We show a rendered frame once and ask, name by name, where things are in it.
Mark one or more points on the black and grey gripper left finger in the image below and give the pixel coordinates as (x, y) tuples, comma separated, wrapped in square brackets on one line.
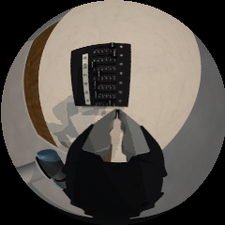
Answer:
[(95, 140)]

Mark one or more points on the black lighting desk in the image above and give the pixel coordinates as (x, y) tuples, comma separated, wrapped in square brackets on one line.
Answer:
[(106, 66)]

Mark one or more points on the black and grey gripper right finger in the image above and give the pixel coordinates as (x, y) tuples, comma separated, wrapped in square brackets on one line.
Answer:
[(138, 142)]

